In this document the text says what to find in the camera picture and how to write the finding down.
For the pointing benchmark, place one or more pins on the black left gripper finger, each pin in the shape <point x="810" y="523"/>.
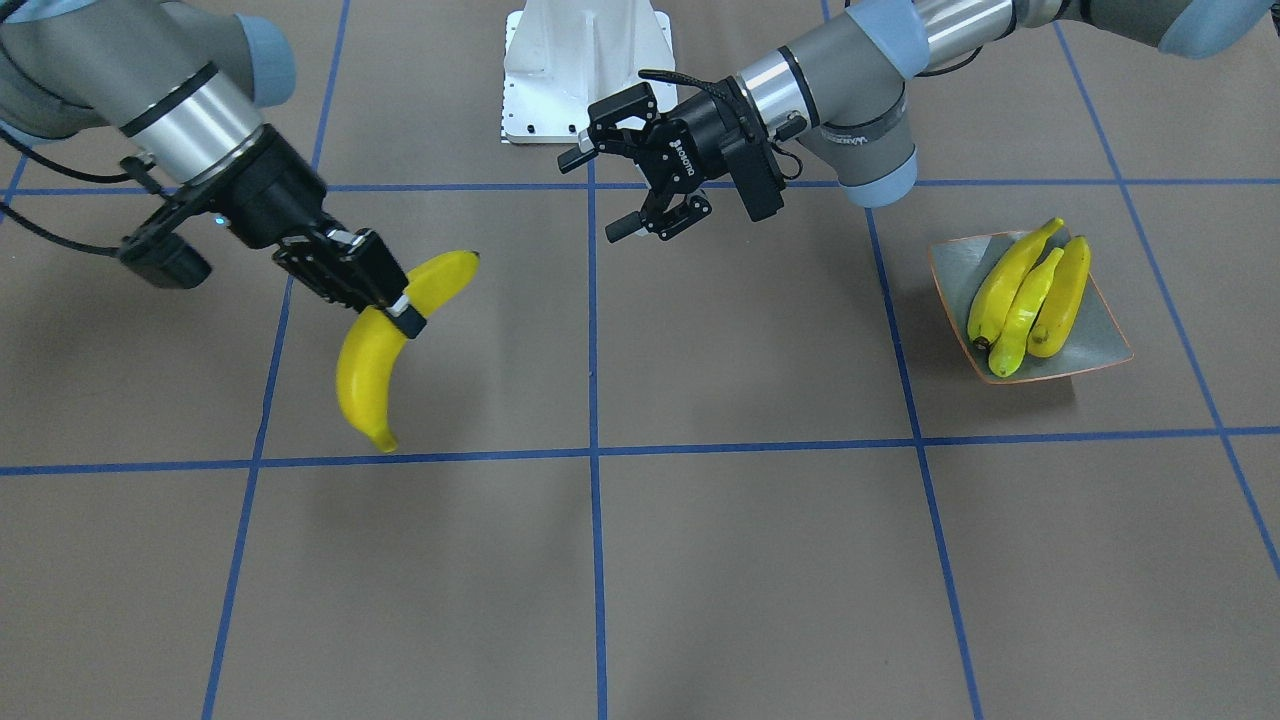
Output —
<point x="665" y="224"/>
<point x="622" y="124"/>

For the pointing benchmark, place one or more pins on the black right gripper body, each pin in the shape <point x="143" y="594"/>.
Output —
<point x="272" y="198"/>

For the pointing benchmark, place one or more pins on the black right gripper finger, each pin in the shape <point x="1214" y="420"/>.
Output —
<point x="361" y="272"/>
<point x="326" y="269"/>

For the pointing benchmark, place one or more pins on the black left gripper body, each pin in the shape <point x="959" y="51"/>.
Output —
<point x="700" y="138"/>

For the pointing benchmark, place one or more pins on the yellow banana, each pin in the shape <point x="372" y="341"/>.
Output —
<point x="1008" y="353"/>
<point x="1061" y="308"/>
<point x="372" y="345"/>
<point x="992" y="301"/>

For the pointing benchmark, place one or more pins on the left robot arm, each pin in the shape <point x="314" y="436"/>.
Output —
<point x="841" y="90"/>

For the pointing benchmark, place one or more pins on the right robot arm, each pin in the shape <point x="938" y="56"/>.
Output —
<point x="164" y="95"/>

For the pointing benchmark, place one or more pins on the grey square plate orange rim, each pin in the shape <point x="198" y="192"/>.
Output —
<point x="1095" y="342"/>

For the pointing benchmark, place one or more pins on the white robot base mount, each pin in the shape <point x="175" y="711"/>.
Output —
<point x="562" y="56"/>

